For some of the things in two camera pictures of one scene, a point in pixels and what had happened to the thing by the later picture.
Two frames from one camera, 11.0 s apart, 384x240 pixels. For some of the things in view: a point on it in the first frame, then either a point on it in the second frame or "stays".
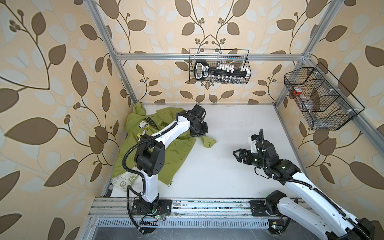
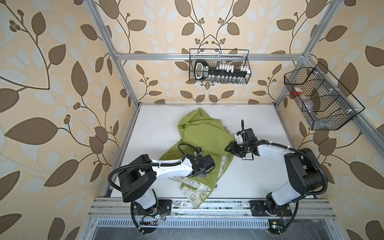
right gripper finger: x=245 y=155 → x=231 y=147
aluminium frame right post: x=330 y=12 stays
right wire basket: x=324 y=103 stays
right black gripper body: x=257 y=162 → x=241 y=149
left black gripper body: x=201 y=128 → x=204 y=173
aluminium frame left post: x=117 y=58 stays
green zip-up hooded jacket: x=141 y=124 → x=201 y=130
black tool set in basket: x=221 y=73 stays
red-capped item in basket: x=297 y=91 stays
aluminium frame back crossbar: x=210 y=57 stays
